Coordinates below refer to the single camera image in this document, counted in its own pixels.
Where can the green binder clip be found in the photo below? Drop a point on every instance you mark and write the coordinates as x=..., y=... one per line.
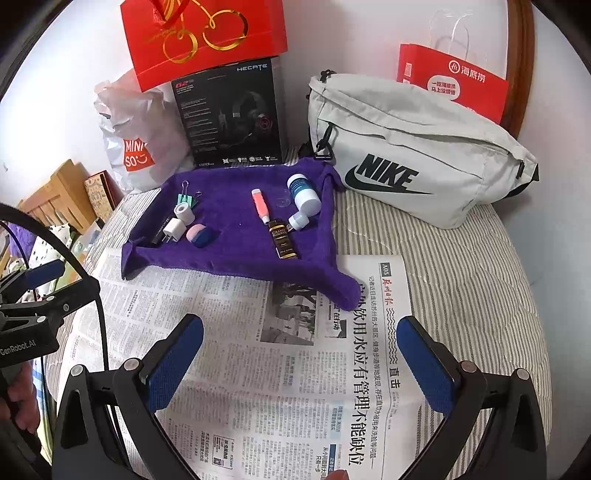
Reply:
x=187, y=199

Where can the red gift bag gold print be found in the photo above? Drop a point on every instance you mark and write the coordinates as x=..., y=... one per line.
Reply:
x=258, y=37

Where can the black rectangular stick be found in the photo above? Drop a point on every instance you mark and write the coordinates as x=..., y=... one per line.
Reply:
x=157, y=233

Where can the white plastic shopping bag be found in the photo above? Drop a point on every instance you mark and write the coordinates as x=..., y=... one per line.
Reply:
x=120, y=124

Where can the brown wooden frame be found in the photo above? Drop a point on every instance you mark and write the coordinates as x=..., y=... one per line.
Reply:
x=524, y=69

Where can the patterned notebook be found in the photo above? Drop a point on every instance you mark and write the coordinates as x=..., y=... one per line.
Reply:
x=94, y=194

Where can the wooden headboard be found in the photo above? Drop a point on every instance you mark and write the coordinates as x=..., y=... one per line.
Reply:
x=60, y=194

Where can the pink orange tube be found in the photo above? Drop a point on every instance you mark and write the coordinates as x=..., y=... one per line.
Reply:
x=258, y=205

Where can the black headphone box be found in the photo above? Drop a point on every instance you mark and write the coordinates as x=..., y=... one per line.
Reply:
x=207, y=120

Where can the white charger plug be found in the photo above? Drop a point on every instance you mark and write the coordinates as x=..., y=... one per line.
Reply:
x=174, y=228

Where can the person's left hand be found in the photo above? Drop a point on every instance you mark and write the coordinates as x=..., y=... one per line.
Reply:
x=23, y=401

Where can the white tape roll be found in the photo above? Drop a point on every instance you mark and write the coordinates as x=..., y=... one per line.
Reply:
x=183, y=213

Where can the purple towel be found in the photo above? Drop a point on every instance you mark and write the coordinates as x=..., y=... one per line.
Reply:
x=231, y=240

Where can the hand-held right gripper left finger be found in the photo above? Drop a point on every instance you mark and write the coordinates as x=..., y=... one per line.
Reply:
x=178, y=360

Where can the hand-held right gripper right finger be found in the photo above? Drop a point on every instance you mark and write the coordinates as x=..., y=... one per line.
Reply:
x=427, y=364

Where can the brown lighter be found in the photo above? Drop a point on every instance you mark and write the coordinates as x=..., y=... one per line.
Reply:
x=282, y=240

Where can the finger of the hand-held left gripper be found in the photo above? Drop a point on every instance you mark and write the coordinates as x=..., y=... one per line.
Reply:
x=44, y=272
x=55, y=304

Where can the newspaper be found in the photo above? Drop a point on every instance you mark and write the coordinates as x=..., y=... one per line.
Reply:
x=258, y=392

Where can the purple plush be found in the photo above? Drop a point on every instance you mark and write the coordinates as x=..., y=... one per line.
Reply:
x=18, y=244

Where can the grey waist bag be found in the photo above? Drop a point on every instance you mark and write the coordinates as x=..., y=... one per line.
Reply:
x=415, y=138

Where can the white blue bottle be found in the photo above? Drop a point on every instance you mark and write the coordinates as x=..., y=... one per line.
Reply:
x=302, y=194

